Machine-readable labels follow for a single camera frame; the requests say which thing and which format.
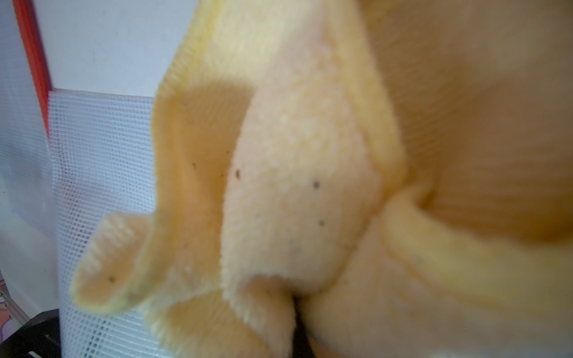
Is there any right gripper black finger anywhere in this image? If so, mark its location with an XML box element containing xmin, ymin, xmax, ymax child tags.
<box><xmin>292</xmin><ymin>298</ymin><xmax>316</xmax><ymax>358</ymax></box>

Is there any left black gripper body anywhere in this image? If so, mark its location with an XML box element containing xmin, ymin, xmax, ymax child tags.
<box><xmin>1</xmin><ymin>309</ymin><xmax>61</xmax><ymax>358</ymax></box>

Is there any clear mesh document bag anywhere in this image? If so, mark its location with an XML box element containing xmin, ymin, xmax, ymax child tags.
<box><xmin>1</xmin><ymin>1</ymin><xmax>56</xmax><ymax>240</ymax></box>
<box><xmin>49</xmin><ymin>90</ymin><xmax>164</xmax><ymax>357</ymax></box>

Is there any yellow microfiber cloth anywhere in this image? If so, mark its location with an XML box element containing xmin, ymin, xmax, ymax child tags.
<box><xmin>70</xmin><ymin>1</ymin><xmax>572</xmax><ymax>357</ymax></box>

